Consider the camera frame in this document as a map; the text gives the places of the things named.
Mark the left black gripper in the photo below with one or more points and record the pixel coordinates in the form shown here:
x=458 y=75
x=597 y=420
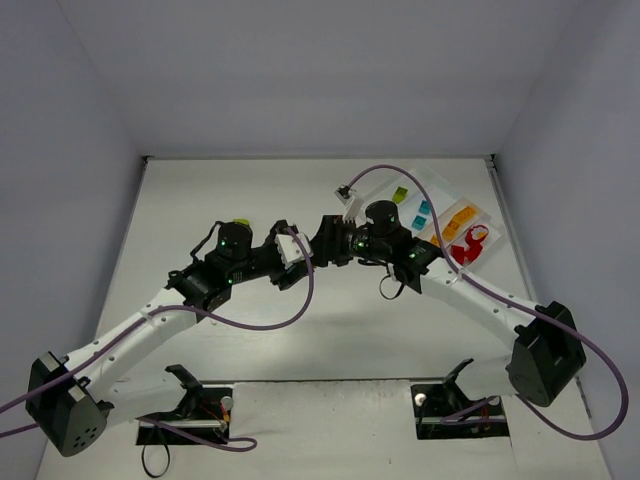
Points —
x=279 y=255

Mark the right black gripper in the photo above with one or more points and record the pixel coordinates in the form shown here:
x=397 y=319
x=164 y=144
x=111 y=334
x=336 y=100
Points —
x=335 y=242

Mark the teal square brick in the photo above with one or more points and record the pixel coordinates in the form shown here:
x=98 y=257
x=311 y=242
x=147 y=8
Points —
x=419 y=222

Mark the small teal brick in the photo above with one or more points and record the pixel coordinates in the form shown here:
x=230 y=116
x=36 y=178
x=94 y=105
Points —
x=424 y=208

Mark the yellow curved brick back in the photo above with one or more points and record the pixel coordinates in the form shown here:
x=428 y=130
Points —
x=450 y=231

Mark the red curved brick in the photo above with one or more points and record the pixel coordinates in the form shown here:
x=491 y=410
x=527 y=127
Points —
x=458 y=253

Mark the long yellow brick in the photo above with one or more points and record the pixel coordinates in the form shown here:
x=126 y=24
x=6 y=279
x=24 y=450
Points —
x=465 y=215

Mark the red flower print brick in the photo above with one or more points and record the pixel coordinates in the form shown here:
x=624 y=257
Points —
x=476 y=235

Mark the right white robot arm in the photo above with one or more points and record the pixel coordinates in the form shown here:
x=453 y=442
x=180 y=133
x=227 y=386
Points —
x=543 y=355

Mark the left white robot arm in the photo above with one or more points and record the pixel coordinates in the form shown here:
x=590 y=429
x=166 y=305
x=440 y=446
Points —
x=73 y=399

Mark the white compartment sorting tray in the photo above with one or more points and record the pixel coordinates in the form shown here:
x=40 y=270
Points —
x=445 y=201

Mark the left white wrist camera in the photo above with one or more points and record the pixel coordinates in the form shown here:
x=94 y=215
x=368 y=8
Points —
x=293 y=248

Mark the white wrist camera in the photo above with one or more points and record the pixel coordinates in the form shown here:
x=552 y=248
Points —
x=352 y=202
x=293 y=248

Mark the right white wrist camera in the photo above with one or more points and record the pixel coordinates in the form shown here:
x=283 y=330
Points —
x=352 y=202

